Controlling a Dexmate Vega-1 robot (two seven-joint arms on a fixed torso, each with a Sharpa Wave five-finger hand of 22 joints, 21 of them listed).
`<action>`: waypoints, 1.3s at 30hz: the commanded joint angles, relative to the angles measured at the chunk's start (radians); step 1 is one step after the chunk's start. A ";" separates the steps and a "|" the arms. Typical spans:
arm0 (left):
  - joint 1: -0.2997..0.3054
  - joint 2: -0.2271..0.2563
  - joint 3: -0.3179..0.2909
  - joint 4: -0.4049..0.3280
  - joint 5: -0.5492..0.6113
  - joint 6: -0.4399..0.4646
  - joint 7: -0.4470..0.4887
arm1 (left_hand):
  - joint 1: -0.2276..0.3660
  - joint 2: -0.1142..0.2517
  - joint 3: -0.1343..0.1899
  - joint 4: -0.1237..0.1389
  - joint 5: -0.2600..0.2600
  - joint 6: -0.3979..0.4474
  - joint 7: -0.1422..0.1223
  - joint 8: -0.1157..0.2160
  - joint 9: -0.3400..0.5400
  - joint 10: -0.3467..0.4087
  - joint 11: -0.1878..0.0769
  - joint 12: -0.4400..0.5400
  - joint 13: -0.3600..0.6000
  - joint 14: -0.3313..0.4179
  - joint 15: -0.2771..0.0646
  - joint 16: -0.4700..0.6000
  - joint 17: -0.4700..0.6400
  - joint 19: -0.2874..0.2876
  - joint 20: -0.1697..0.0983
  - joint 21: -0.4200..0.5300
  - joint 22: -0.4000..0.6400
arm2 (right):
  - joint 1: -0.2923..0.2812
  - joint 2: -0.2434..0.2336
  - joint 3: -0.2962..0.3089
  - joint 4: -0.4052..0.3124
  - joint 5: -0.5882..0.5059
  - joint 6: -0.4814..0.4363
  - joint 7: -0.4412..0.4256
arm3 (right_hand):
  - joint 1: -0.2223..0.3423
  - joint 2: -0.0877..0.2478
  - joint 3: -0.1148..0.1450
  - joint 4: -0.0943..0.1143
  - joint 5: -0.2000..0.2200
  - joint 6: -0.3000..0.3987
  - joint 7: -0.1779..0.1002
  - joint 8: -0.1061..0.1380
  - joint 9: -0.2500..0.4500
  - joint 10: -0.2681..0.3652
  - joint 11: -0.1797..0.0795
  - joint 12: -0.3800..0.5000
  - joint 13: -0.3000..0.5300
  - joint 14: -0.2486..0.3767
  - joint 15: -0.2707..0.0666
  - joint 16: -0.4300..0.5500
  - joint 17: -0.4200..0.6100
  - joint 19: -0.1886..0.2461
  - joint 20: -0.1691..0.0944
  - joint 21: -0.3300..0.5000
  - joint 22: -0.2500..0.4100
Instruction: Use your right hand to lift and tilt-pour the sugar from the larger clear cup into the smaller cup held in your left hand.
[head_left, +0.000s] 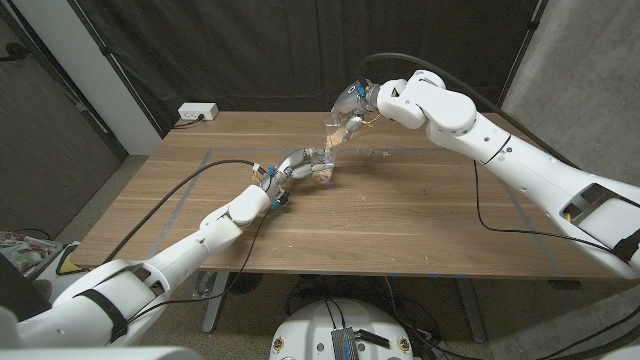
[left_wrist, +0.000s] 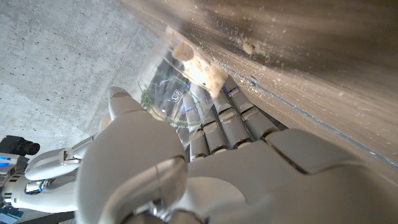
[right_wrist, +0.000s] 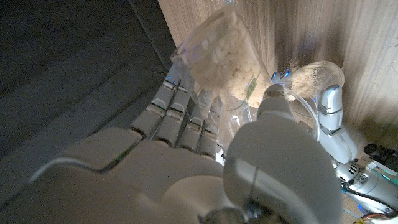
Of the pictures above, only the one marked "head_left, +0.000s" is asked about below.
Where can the black round floor object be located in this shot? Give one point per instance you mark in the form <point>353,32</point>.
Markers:
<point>245,282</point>

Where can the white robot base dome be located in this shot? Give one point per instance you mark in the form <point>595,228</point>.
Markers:
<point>300,330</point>

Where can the grey table leg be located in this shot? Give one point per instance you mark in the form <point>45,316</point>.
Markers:
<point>469,310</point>
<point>212,320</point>

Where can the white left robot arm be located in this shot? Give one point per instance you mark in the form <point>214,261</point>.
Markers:
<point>215,232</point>

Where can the white power strip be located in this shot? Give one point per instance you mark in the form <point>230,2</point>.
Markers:
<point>197,111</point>

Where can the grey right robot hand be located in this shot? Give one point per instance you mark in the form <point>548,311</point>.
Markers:
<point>357,100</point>

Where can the black backdrop curtain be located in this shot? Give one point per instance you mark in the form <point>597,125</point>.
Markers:
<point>250,50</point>

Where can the yellow and black object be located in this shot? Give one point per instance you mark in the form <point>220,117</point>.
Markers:
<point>70,267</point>

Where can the black flat plate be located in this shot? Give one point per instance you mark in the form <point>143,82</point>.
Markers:
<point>372,339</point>

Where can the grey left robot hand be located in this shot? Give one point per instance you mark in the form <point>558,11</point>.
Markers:
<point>287,167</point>

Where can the grey finned electronics box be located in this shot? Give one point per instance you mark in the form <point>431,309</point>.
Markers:
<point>344,345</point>

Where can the grey tape outline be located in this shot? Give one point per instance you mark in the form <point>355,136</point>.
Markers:
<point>425,148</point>

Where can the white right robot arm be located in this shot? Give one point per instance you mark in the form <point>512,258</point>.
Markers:
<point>500,145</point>

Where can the smaller clear plastic cup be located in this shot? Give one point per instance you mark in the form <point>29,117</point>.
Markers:
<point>324,175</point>

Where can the dark brown door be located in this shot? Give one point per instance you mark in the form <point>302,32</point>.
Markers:
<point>40,150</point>

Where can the person in dark clothes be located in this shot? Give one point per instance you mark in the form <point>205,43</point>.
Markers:
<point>15,295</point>

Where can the brown sugar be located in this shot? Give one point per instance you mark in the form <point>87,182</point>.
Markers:
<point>334,136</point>

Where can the colourful patterned cloth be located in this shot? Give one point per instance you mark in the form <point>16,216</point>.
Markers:
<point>22,250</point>

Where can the black backdrop stand pole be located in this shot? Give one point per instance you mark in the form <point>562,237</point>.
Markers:
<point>523,50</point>
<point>107,51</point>

